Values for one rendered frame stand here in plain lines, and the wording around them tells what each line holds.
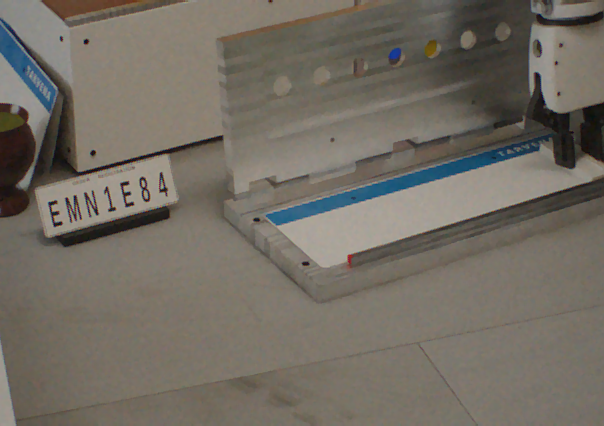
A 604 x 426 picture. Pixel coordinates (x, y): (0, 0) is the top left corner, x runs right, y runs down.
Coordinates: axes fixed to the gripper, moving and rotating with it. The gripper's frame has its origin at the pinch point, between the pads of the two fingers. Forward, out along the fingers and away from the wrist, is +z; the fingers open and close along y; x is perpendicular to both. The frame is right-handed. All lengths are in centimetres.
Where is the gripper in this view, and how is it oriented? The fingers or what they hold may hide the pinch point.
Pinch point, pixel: (577, 145)
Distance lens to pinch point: 204.5
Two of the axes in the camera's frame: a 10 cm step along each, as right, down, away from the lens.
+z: 1.0, 9.4, 3.3
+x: -4.9, -2.4, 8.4
